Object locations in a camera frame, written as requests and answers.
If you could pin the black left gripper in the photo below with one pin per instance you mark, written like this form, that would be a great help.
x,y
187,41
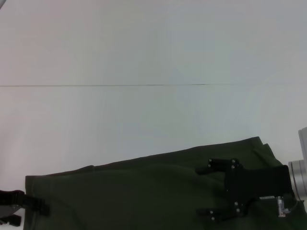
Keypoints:
x,y
10,201

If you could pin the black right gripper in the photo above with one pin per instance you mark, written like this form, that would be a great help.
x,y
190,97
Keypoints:
x,y
254,183

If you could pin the dark green shirt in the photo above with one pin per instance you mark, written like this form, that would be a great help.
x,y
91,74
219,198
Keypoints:
x,y
144,196

